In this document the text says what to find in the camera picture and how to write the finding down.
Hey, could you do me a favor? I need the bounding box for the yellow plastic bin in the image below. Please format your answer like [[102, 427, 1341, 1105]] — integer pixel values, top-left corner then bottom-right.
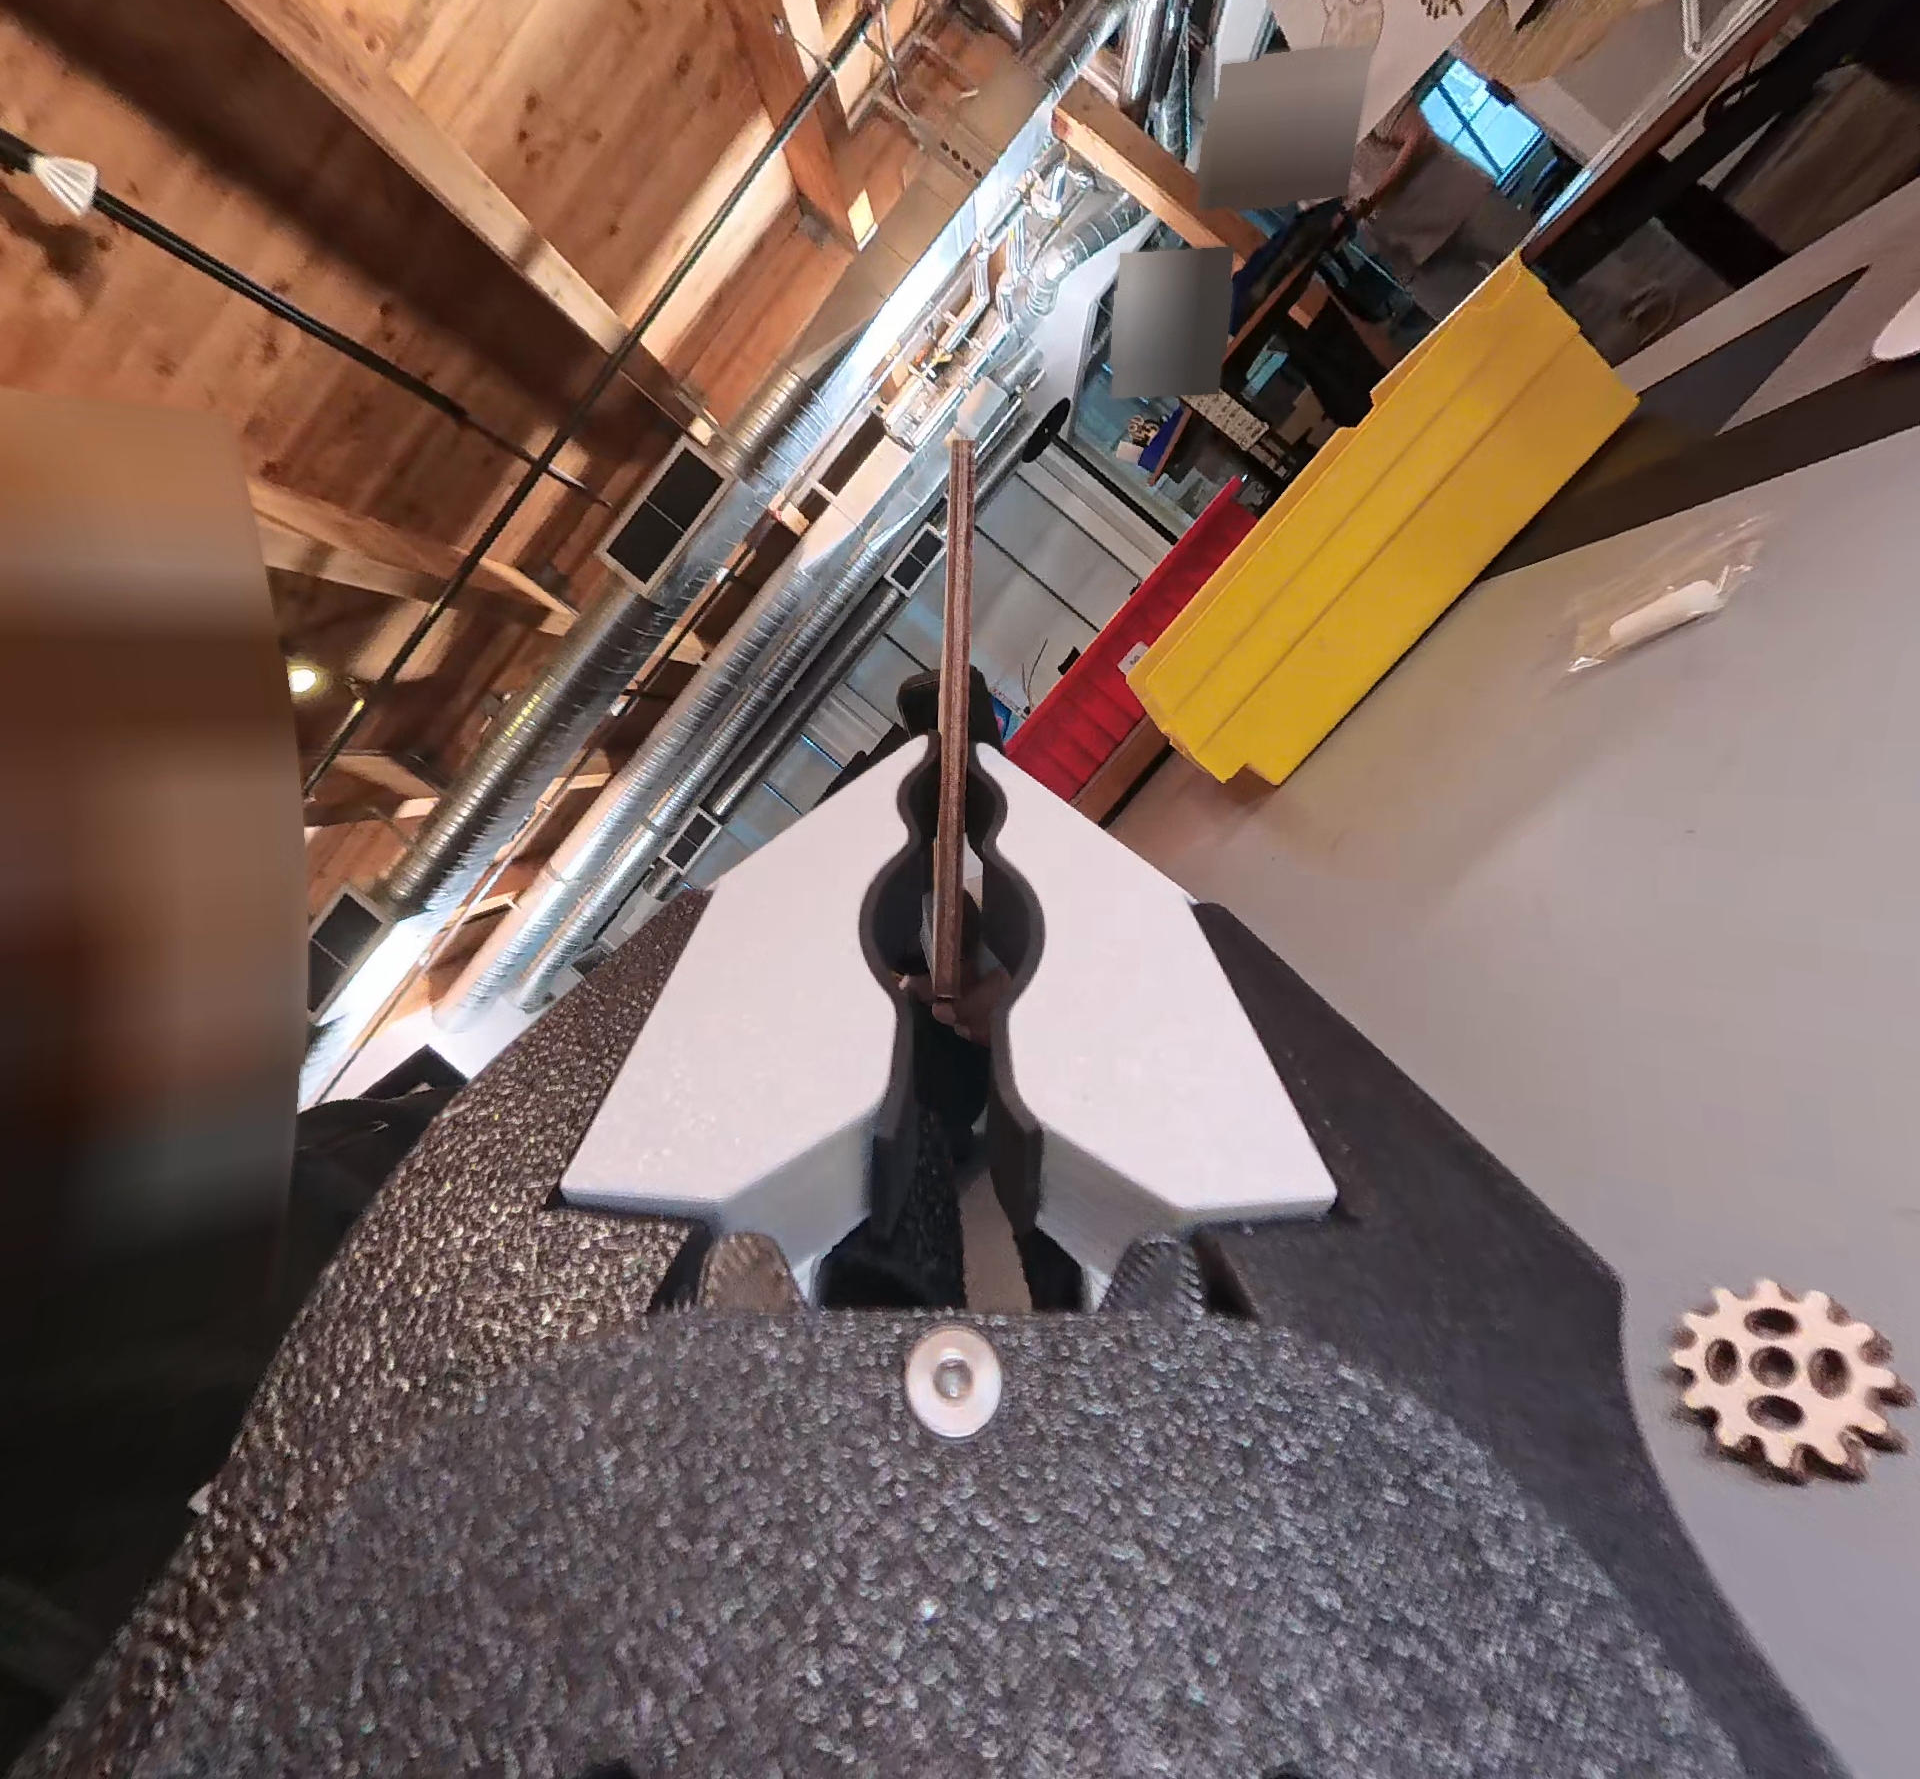
[[1124, 250, 1641, 788]]

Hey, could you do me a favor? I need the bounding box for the small clear plastic bag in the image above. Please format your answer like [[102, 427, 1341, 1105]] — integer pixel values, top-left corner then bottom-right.
[[1558, 516, 1766, 680]]

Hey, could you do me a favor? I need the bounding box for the person's left hand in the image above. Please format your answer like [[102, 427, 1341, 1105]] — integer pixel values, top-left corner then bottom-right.
[[897, 965, 1011, 1048]]

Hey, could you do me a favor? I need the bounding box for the small wooden gear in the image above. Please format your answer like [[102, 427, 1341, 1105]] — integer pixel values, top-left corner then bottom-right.
[[1668, 1275, 1917, 1488]]

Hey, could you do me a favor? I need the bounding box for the red plastic bin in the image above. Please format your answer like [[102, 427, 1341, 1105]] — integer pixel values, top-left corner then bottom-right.
[[1000, 476, 1257, 810]]

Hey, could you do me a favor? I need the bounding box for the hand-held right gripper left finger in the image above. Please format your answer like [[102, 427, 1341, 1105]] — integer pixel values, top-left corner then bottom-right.
[[556, 736, 966, 1284]]

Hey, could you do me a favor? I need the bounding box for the wooden gear parts sheet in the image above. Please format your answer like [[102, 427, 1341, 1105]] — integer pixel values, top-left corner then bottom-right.
[[928, 436, 981, 1010]]

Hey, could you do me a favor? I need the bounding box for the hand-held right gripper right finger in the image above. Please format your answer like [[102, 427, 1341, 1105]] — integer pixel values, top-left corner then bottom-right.
[[967, 742, 1342, 1292]]

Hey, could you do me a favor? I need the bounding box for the silver ventilation duct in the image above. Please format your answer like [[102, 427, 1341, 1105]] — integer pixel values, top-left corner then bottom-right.
[[376, 0, 1248, 1017]]

